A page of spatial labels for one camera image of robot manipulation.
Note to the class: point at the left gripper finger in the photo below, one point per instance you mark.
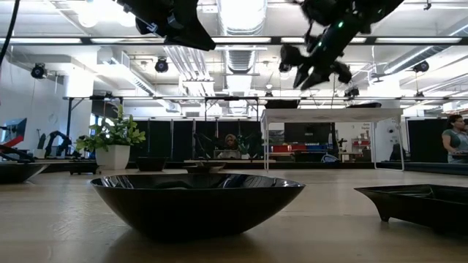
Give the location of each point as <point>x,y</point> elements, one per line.
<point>190,39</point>
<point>194,22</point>

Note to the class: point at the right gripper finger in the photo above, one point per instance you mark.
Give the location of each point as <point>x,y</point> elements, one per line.
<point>301,76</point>
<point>316,78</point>

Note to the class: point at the small black square plate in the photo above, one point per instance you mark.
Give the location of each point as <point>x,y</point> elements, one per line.
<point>420,208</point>
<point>203,170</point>
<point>83,168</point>

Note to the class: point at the black background robot arm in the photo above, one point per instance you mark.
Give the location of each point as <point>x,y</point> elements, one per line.
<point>55,135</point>

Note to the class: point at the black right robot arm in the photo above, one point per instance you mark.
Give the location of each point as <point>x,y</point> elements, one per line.
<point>365,9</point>

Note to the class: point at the black ceiling spotlight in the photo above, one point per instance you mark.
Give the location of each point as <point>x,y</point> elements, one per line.
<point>421,66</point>
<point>38,71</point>
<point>351,92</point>
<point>161,65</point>
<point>284,67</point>

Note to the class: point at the blue storage bin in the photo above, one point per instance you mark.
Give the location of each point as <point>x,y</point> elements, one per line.
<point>318,148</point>

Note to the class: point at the red storage bin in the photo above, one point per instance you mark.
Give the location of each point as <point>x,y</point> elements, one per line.
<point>289,148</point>

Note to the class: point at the person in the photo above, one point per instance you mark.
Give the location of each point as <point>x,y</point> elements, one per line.
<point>455,142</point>
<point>230,140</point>

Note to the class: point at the black partition screen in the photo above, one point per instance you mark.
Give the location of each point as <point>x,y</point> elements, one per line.
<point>426,140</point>
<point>161,140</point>

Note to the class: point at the black round bowl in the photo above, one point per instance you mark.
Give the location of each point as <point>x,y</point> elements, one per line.
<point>214,164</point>

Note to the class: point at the green plant in white pot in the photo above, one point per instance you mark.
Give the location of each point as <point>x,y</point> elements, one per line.
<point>113,157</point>

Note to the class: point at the background monitor screen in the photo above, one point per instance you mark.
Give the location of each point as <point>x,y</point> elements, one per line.
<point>16,128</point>

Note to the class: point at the frame beam with light strips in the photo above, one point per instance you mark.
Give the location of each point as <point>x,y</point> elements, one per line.
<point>276,40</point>

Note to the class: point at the silver ventilation duct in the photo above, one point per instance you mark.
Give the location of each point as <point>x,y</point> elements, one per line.
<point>239,60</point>

